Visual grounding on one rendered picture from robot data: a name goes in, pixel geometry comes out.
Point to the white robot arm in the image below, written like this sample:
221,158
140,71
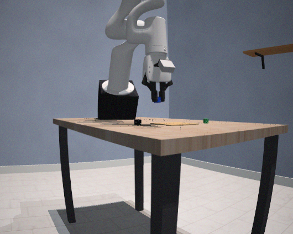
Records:
153,36

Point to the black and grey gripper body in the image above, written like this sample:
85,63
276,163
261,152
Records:
154,74

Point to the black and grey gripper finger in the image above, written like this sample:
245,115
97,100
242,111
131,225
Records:
152,86
163,87

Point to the black die with white pips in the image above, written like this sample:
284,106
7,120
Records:
137,121

